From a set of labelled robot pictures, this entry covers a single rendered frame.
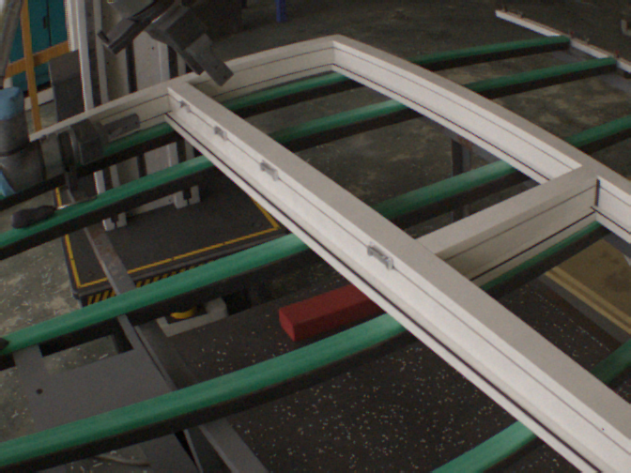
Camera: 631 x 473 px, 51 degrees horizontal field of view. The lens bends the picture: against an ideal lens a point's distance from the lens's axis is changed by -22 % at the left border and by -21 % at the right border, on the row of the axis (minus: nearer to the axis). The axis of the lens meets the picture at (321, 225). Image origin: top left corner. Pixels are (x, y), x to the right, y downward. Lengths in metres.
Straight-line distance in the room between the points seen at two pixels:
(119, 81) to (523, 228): 1.48
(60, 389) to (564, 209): 0.80
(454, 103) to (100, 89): 1.13
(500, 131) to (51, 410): 0.94
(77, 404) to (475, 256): 0.58
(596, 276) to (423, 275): 0.63
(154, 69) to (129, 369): 1.44
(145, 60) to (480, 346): 1.62
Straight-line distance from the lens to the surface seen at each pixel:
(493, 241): 1.07
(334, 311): 1.43
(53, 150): 1.46
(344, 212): 1.09
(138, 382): 0.98
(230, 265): 1.14
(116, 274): 1.25
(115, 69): 2.28
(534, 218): 1.13
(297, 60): 1.80
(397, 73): 1.65
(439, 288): 0.94
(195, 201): 2.47
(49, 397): 0.99
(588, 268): 1.53
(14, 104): 1.41
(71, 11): 3.65
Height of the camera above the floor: 1.48
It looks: 31 degrees down
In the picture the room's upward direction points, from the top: 5 degrees counter-clockwise
